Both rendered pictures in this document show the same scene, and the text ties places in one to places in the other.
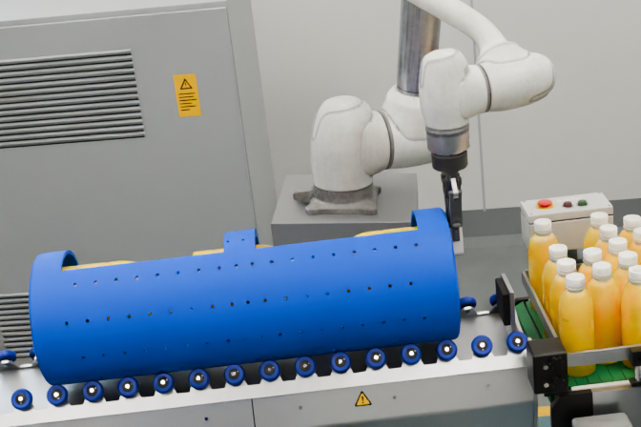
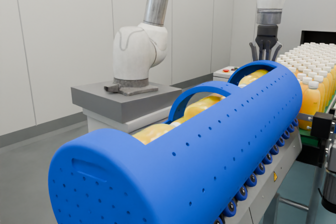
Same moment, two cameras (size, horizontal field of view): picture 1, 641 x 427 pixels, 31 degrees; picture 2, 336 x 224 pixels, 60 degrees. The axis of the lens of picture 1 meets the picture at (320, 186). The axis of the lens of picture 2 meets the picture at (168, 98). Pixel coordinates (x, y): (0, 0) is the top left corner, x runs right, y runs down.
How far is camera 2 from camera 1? 2.27 m
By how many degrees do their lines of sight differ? 51
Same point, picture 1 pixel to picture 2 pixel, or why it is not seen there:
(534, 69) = not seen: outside the picture
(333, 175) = (140, 70)
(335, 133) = (141, 43)
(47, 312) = (171, 200)
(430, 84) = not seen: outside the picture
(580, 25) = (65, 48)
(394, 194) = not seen: hidden behind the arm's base
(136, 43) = not seen: outside the picture
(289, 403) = (259, 197)
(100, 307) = (206, 169)
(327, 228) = (148, 99)
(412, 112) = (162, 34)
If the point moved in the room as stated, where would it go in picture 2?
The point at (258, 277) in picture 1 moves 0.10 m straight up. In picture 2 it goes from (261, 106) to (265, 69)
